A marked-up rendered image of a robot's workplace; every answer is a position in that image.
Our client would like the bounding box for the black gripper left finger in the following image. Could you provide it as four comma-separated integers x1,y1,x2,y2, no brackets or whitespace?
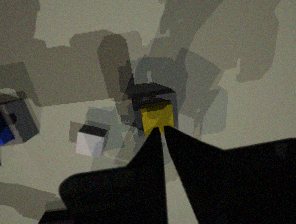
59,127,168,224

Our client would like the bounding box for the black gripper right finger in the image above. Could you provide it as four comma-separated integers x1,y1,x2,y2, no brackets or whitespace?
164,126,296,224

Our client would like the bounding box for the blue button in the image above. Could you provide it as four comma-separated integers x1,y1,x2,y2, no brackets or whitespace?
0,98,39,147

